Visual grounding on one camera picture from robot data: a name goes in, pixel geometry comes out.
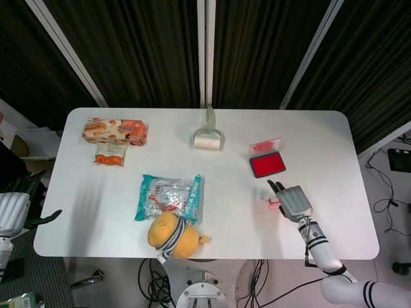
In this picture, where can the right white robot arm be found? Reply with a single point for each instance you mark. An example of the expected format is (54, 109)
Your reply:
(324, 253)

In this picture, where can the yellow plush toy with scarf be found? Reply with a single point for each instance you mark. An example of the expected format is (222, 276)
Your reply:
(186, 240)

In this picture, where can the red plastic block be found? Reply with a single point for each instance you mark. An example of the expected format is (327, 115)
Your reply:
(273, 205)

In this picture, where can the grey round robot base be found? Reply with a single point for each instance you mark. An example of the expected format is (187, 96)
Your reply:
(200, 290)

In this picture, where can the green printed package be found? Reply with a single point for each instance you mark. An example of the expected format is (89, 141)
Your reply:
(22, 300)

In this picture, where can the orange biscuit package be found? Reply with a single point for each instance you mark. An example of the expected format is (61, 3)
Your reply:
(115, 130)

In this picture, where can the small orange snack wrapper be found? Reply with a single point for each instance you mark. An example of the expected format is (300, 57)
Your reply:
(109, 158)

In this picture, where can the teal clear snack bag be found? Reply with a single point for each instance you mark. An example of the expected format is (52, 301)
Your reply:
(167, 195)

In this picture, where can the black curtain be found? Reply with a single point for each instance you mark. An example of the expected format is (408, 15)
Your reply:
(144, 48)

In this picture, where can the green lint roller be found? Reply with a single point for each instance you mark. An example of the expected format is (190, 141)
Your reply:
(207, 141)

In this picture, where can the black electronic box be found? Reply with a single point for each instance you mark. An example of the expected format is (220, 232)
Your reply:
(397, 158)

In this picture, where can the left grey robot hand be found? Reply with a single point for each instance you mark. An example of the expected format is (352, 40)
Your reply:
(13, 208)

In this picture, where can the white frame post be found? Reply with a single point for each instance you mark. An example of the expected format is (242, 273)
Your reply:
(313, 51)
(206, 51)
(70, 54)

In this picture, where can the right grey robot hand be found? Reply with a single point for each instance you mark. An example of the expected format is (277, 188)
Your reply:
(293, 202)

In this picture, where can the white angled frame beam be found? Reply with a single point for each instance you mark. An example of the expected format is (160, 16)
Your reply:
(385, 136)

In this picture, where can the red ink pad case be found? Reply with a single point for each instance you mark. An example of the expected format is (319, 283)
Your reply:
(268, 165)

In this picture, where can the brown cardboard box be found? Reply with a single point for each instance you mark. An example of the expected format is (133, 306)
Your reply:
(35, 144)

